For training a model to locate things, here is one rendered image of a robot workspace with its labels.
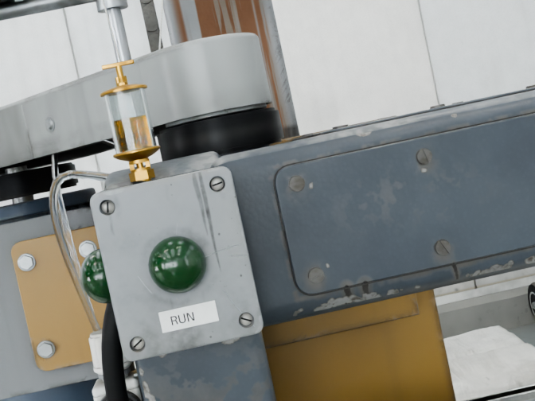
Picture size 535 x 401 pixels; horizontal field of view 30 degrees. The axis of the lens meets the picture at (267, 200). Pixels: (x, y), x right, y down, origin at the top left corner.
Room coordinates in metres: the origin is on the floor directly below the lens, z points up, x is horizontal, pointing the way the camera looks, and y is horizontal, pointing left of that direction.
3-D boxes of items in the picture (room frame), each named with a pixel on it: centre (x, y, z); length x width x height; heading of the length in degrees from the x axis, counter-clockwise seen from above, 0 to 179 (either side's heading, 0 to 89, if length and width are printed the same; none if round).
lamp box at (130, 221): (0.54, 0.05, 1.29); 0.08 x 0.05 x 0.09; 94
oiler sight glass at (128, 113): (0.60, 0.07, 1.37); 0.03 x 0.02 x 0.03; 94
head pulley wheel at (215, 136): (0.72, 0.02, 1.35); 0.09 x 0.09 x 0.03
